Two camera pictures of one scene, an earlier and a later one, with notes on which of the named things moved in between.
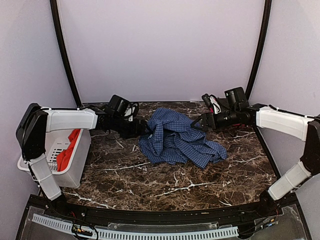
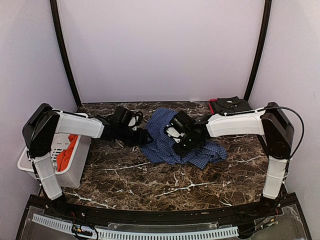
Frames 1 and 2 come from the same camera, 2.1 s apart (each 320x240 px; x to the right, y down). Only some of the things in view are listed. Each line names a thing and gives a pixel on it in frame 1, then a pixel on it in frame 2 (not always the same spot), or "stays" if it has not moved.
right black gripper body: [219, 123] → [189, 144]
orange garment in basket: [62, 158] stays
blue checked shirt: [171, 138] stays
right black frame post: [267, 8] stays
